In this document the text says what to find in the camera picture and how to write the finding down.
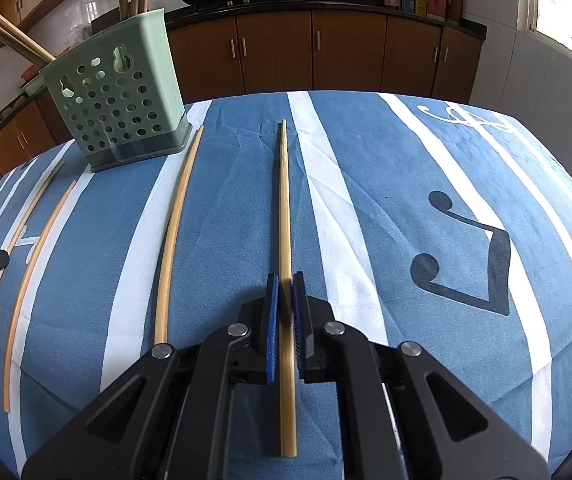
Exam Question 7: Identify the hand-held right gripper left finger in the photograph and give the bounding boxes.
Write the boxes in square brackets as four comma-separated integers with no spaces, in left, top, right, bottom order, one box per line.
[22,272,282,480]

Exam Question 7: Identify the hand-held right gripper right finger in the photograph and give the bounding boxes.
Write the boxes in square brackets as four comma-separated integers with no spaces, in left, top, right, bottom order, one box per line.
[291,270,552,480]

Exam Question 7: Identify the green perforated utensil holder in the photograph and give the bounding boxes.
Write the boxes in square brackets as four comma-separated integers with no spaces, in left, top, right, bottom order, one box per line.
[41,8,193,173]

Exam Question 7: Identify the blue striped tablecloth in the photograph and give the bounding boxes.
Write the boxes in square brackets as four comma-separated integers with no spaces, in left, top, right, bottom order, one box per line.
[0,90,572,480]

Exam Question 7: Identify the dark cutting board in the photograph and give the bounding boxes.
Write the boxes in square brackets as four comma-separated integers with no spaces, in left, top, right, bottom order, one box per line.
[91,13,119,36]

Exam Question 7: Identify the wooden lower cabinets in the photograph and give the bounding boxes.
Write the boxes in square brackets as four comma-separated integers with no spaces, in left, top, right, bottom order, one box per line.
[0,10,484,201]

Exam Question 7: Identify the black kitchen countertop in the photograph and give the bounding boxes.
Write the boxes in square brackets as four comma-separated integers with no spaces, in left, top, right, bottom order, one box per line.
[0,0,488,161]

